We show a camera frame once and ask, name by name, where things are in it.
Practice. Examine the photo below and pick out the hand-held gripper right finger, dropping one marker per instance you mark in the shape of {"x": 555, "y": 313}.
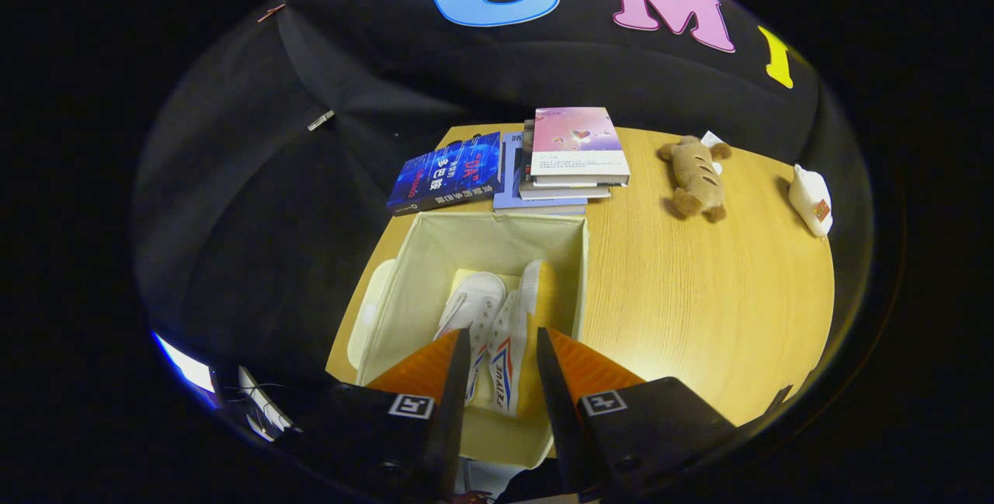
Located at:
{"x": 563, "y": 418}

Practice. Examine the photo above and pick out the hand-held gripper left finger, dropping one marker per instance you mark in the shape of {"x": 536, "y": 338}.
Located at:
{"x": 450, "y": 411}

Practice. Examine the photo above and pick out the white canvas shoe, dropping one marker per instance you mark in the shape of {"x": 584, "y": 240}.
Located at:
{"x": 505, "y": 349}
{"x": 475, "y": 298}

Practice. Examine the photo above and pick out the cream fabric storage box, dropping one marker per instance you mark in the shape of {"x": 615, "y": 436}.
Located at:
{"x": 419, "y": 286}

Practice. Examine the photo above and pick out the grey book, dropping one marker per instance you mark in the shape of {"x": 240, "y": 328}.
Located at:
{"x": 563, "y": 190}

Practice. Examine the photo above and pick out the dark blue book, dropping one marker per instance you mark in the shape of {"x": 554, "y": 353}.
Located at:
{"x": 446, "y": 174}

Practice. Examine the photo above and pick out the lit monitor screen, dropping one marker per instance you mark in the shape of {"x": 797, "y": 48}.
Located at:
{"x": 182, "y": 363}

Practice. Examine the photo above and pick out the brown plush toy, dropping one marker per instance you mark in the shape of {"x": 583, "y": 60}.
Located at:
{"x": 696, "y": 178}

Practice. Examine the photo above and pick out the pink cover book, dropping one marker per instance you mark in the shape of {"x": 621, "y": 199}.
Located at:
{"x": 578, "y": 143}

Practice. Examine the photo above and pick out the silver clip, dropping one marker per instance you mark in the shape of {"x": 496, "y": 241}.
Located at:
{"x": 320, "y": 119}

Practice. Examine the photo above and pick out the white pouch with red label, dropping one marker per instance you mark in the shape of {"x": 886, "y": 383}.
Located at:
{"x": 808, "y": 197}

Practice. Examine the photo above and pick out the pink clip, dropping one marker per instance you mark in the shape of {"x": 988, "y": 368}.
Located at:
{"x": 270, "y": 12}

